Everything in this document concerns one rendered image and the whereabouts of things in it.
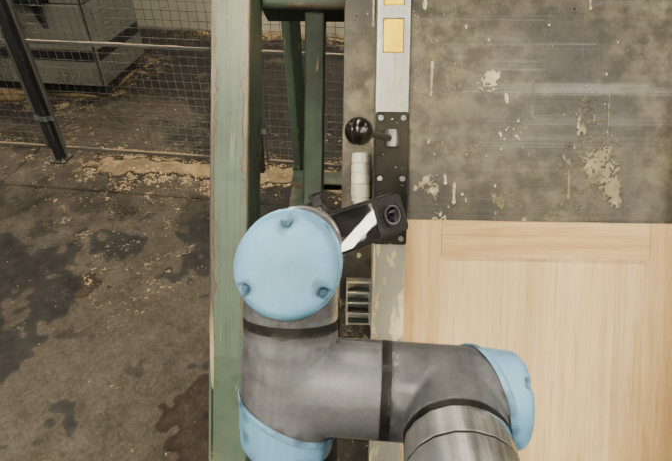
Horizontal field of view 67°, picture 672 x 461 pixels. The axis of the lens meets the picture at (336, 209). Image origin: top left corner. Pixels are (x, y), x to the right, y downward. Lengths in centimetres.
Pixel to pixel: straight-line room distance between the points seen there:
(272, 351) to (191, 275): 233
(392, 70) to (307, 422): 55
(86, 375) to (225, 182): 178
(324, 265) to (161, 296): 232
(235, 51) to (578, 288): 64
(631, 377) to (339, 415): 65
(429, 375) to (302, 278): 12
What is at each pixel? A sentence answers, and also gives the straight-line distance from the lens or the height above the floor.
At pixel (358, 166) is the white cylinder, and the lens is 78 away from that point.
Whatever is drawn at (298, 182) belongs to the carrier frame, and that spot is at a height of 79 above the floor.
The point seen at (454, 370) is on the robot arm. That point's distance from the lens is 39.
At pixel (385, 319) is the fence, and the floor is 124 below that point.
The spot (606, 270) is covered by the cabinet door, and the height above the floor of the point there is 129.
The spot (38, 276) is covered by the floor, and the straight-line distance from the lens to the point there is 301.
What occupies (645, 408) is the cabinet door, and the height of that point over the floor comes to 111.
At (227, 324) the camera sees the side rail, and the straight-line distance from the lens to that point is 81.
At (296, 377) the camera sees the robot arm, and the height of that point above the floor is 153.
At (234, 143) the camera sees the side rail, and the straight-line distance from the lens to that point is 78.
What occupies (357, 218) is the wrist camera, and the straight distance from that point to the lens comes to 54.
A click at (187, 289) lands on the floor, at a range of 264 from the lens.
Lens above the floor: 185
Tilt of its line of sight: 38 degrees down
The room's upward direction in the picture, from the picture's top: straight up
